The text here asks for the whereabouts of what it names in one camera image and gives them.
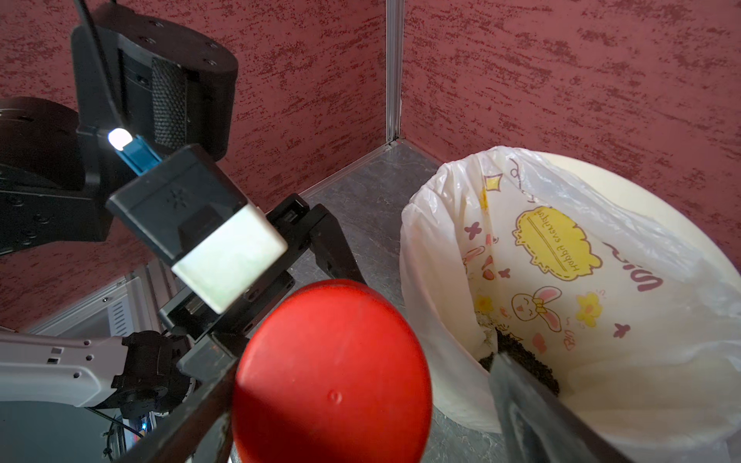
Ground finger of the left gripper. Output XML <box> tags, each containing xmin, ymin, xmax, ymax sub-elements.
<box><xmin>309</xmin><ymin>208</ymin><xmax>366</xmax><ymax>284</ymax></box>

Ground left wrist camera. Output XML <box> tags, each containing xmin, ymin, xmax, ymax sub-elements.
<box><xmin>106</xmin><ymin>127</ymin><xmax>289</xmax><ymax>314</ymax></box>

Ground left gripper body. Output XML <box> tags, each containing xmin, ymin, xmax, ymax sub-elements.
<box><xmin>160</xmin><ymin>195</ymin><xmax>330</xmax><ymax>382</ymax></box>

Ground white printed bin liner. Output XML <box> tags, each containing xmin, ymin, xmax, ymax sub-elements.
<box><xmin>399</xmin><ymin>147</ymin><xmax>740</xmax><ymax>462</ymax></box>

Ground cream plastic waste bin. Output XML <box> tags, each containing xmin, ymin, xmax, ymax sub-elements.
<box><xmin>538</xmin><ymin>152</ymin><xmax>740</xmax><ymax>280</ymax></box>

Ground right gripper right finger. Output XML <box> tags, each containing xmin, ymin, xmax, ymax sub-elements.
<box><xmin>489</xmin><ymin>355</ymin><xmax>629</xmax><ymax>462</ymax></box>

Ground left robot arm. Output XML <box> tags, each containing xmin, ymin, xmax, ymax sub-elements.
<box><xmin>1</xmin><ymin>1</ymin><xmax>363</xmax><ymax>419</ymax></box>

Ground dark tea leaves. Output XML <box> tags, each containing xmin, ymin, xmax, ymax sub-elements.
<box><xmin>479</xmin><ymin>329</ymin><xmax>561</xmax><ymax>397</ymax></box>

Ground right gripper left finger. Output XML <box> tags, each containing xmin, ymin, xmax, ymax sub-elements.
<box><xmin>119</xmin><ymin>360</ymin><xmax>237</xmax><ymax>462</ymax></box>

